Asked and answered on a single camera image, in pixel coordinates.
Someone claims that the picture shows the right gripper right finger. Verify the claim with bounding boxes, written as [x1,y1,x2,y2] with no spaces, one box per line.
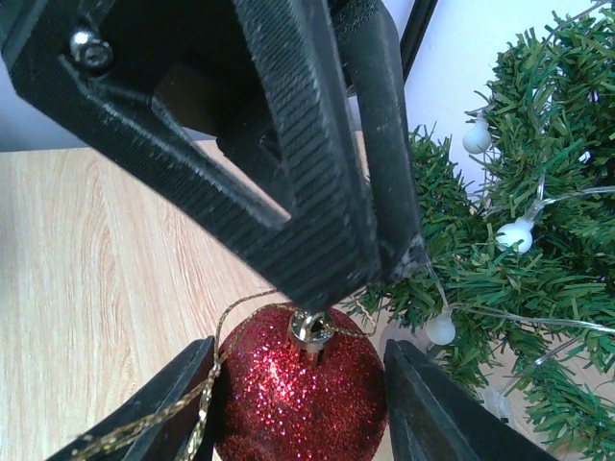
[384,340,554,461]

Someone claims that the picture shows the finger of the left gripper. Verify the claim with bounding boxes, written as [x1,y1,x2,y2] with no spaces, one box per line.
[1,1,381,312]
[331,1,428,283]

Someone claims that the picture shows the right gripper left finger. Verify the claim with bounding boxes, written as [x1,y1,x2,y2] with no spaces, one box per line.
[50,336,213,461]

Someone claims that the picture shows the red ball ornament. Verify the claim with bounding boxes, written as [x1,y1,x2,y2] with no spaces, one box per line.
[67,288,389,461]

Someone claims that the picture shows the small green christmas tree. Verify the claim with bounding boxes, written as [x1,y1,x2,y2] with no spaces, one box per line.
[354,1,614,460]

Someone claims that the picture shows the fairy light string white beads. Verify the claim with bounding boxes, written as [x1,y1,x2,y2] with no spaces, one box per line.
[423,96,615,424]

